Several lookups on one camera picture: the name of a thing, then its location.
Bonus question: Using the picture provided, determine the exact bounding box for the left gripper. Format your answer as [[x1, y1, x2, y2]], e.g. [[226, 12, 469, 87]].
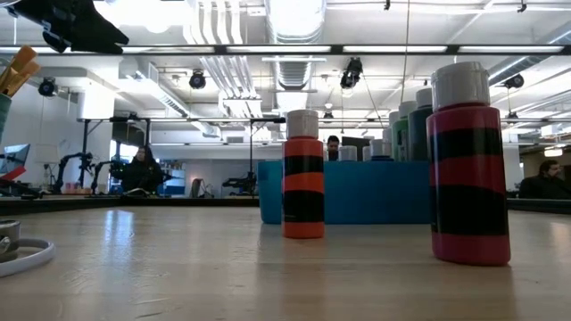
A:
[[8, 0, 130, 55]]

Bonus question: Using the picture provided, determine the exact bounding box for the large green paint bottle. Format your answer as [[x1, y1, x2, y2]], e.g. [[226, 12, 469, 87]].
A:
[[391, 100, 419, 162]]

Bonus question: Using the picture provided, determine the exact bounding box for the small magenta paint bottle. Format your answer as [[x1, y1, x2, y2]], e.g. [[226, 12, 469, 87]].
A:
[[426, 61, 512, 268]]

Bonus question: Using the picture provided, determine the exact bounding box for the black light stand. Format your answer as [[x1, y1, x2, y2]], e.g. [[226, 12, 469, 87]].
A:
[[76, 113, 153, 191]]

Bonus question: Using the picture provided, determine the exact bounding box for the green plastic cup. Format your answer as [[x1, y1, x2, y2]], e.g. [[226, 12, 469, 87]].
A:
[[0, 92, 12, 144]]

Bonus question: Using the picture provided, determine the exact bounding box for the black overhead beam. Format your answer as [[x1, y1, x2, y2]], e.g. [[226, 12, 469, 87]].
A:
[[0, 43, 571, 57]]

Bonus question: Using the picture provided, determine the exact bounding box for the white table lamp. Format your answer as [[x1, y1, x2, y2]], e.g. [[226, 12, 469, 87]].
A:
[[33, 143, 61, 188]]

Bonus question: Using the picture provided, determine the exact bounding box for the person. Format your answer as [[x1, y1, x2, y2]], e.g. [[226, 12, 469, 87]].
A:
[[326, 135, 342, 162], [120, 145, 166, 195], [517, 159, 571, 200]]

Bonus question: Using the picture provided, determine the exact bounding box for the tilted monitor screen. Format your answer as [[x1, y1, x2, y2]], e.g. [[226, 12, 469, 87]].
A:
[[0, 143, 31, 182]]

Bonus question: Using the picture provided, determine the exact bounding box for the black monitor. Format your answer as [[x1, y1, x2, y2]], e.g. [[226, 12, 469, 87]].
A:
[[341, 136, 371, 149]]

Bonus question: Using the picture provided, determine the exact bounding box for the teal plastic bin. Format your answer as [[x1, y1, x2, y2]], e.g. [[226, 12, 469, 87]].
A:
[[256, 160, 432, 225]]

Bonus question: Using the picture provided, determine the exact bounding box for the black aluminium table frame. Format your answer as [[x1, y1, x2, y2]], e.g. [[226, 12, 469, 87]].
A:
[[0, 194, 571, 216]]

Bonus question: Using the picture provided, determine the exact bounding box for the silver ventilation duct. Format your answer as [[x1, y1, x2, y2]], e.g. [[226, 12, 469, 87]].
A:
[[263, 0, 327, 93]]

